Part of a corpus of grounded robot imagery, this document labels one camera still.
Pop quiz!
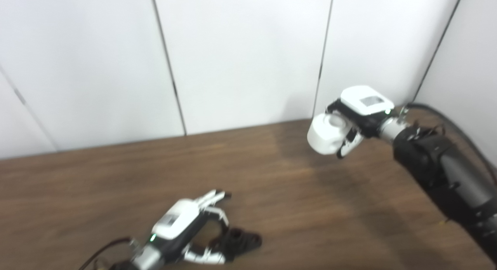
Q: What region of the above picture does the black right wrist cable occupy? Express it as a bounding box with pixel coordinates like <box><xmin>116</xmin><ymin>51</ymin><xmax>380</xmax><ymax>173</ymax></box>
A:
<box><xmin>404</xmin><ymin>103</ymin><xmax>497</xmax><ymax>177</ymax></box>

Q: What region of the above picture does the black flanged holder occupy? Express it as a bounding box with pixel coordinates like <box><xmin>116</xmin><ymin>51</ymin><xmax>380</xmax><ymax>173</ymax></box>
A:
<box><xmin>210</xmin><ymin>228</ymin><xmax>262</xmax><ymax>262</ymax></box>

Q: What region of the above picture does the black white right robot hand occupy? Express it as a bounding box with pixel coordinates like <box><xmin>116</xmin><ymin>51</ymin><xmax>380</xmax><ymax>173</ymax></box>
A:
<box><xmin>326</xmin><ymin>85</ymin><xmax>395</xmax><ymax>159</ymax></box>

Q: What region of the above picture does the round white cylinder piece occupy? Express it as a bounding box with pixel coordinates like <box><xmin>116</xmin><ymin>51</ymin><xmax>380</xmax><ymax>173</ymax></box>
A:
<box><xmin>307</xmin><ymin>113</ymin><xmax>352</xmax><ymax>155</ymax></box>

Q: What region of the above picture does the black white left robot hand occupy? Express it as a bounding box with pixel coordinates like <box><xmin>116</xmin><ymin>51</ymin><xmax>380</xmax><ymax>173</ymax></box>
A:
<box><xmin>149</xmin><ymin>190</ymin><xmax>233</xmax><ymax>265</ymax></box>

